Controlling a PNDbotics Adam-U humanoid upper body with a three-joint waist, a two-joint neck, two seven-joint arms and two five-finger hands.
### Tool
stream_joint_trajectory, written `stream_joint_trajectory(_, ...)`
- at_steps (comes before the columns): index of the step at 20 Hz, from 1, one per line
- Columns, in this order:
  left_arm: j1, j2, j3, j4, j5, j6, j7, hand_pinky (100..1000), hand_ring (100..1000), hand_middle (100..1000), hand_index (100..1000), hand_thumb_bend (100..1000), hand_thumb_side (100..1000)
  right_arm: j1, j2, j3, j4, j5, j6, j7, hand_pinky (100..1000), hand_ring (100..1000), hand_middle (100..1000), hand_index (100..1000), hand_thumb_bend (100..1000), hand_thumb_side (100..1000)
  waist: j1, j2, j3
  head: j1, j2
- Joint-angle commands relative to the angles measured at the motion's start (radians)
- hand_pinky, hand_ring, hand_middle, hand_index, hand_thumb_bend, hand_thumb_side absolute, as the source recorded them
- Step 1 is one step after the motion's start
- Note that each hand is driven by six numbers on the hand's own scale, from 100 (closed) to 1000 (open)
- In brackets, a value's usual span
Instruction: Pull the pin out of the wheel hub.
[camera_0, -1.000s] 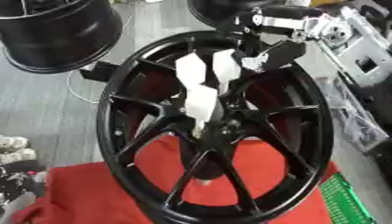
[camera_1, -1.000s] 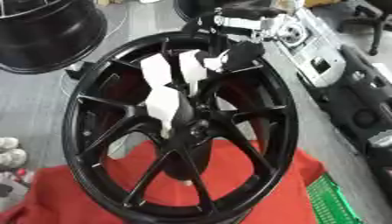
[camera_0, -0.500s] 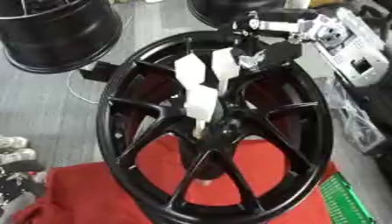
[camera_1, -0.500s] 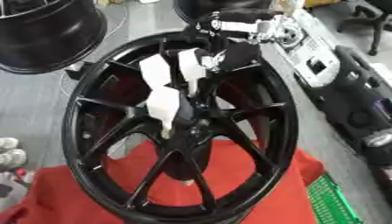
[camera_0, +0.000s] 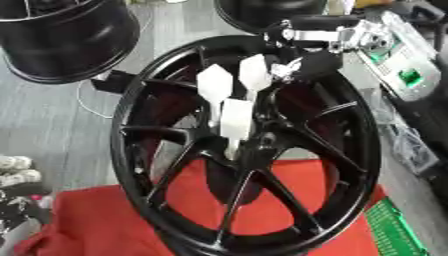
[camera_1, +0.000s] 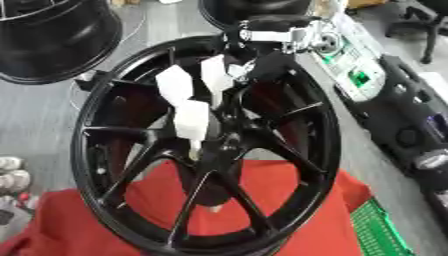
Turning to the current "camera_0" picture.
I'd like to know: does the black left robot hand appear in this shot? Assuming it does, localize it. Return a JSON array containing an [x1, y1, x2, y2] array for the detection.
[[0, 181, 56, 236]]

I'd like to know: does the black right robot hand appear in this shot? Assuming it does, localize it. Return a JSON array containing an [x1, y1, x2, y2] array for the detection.
[[262, 14, 364, 84]]

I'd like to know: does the black round wheel rim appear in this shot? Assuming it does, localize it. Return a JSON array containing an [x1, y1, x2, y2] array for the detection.
[[211, 0, 333, 35]]

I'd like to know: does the black spoked wheel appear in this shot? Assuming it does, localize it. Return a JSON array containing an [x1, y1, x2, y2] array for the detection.
[[108, 34, 385, 256]]

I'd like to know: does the large black wheel rim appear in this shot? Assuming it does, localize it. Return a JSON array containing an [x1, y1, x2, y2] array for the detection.
[[0, 0, 144, 85]]

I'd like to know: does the small black box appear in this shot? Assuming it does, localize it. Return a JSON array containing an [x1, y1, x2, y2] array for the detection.
[[89, 69, 140, 95]]

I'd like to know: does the green ribbed panel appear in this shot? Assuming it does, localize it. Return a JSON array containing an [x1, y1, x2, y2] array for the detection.
[[362, 196, 434, 256]]

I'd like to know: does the thin white cable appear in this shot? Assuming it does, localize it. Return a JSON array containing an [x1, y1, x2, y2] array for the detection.
[[73, 79, 116, 120]]

